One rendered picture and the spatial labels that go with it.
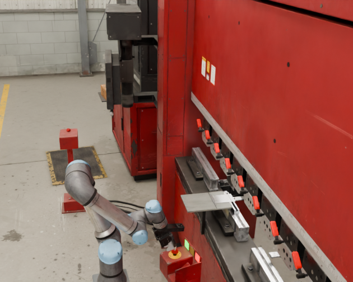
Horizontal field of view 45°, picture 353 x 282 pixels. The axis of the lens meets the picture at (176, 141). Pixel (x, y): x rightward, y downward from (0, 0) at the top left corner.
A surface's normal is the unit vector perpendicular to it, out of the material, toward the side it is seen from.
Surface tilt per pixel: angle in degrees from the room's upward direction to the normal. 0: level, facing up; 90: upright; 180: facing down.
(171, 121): 90
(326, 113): 90
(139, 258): 0
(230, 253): 0
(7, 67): 90
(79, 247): 0
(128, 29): 90
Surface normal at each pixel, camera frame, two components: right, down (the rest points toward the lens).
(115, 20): 0.14, 0.40
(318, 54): -0.98, 0.07
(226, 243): 0.03, -0.91
